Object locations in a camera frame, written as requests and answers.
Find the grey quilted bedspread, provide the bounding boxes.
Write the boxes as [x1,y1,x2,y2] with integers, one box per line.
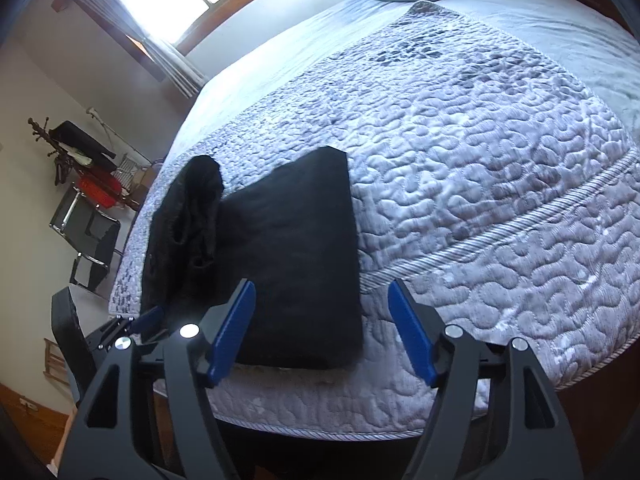
[109,1,640,441]

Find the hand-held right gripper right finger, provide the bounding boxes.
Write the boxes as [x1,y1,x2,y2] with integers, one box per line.
[387,280,586,480]

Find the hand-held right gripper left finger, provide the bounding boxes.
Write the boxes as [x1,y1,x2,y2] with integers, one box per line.
[57,278,257,480]

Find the small wooden frame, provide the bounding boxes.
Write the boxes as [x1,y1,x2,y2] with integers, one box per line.
[44,337,72,387]

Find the black pants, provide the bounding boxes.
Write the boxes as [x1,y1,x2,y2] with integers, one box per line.
[140,146,365,371]

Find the bed with light blue sheet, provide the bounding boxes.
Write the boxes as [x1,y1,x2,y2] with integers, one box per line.
[109,0,640,441]

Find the red bag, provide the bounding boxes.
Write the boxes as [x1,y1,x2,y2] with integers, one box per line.
[75,172,123,209]

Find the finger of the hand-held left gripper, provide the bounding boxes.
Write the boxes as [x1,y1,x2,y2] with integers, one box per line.
[87,305,166,356]

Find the grey striped curtain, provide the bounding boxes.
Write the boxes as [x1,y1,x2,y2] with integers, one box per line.
[75,0,208,98]

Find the black hanging garment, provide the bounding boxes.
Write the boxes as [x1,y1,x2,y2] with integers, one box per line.
[50,121,117,171]

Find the black metal frame chair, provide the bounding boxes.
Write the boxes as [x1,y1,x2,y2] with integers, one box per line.
[49,187,124,293]

